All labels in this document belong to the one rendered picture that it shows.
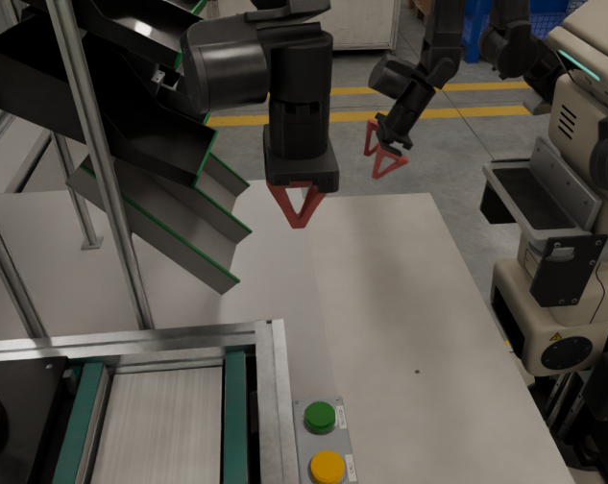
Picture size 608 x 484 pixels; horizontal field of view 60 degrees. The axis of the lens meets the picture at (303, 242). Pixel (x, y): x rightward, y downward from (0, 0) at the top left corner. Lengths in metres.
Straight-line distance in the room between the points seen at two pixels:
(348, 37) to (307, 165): 4.28
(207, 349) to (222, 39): 0.49
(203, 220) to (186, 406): 0.31
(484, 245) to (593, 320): 1.53
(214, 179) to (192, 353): 0.37
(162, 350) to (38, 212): 0.65
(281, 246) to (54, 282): 0.46
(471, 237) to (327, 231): 1.58
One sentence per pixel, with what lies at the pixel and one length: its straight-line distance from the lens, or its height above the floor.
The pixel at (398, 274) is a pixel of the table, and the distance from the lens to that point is 1.08.
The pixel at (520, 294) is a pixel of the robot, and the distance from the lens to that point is 1.20.
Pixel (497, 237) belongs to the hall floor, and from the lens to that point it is 2.72.
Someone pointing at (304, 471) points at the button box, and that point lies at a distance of 0.69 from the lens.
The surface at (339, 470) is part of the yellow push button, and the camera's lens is 0.68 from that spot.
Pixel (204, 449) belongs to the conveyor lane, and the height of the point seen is 0.92.
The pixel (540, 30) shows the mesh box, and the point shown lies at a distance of 5.06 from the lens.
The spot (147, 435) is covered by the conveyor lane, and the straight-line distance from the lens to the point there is 0.79.
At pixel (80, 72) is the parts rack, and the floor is 1.35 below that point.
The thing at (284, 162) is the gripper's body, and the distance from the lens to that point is 0.49.
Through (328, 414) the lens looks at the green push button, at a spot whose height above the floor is 0.97.
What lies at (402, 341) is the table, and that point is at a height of 0.86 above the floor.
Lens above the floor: 1.57
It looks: 38 degrees down
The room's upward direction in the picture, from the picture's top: straight up
